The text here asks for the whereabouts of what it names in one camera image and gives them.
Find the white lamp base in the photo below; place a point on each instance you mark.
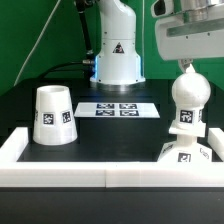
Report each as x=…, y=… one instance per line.
x=185, y=149

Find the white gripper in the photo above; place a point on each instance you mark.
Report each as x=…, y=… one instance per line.
x=189, y=29

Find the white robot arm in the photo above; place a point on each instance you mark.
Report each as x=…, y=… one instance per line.
x=117, y=66

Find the white U-shaped table fence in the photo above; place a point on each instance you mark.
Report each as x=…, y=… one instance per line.
x=14, y=173

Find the white fiducial marker plate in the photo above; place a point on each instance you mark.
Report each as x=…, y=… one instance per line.
x=116, y=110

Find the white lamp bulb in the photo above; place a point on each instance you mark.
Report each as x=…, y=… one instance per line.
x=190, y=92

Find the white conical lamp shade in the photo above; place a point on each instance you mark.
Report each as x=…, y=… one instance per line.
x=54, y=122

